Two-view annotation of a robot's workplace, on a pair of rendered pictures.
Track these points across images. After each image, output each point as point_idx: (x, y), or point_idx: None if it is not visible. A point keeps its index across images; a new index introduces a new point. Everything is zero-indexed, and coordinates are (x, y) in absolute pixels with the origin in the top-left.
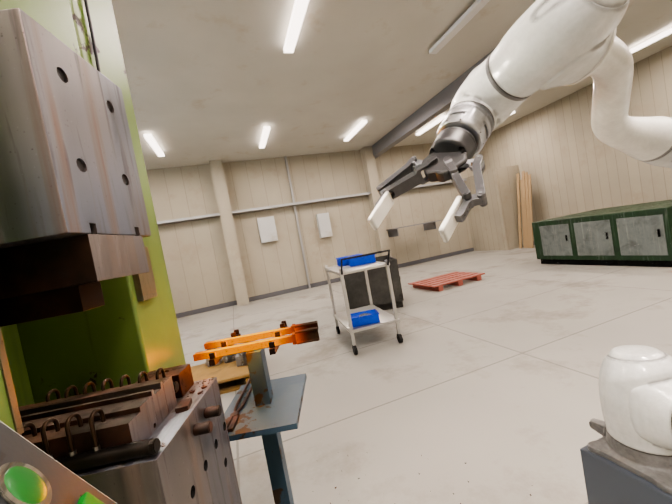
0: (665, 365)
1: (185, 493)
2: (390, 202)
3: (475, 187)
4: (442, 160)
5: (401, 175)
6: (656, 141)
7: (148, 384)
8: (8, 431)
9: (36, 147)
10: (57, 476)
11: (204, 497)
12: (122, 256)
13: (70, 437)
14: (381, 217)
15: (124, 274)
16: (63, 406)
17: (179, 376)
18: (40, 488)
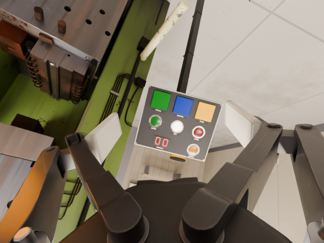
0: None
1: (94, 29)
2: (99, 141)
3: (292, 166)
4: None
5: (55, 204)
6: None
7: (45, 65)
8: (140, 127)
9: None
10: (147, 113)
11: (82, 6)
12: (17, 141)
13: (84, 86)
14: (112, 125)
15: (25, 130)
16: (50, 82)
17: (19, 43)
18: (155, 118)
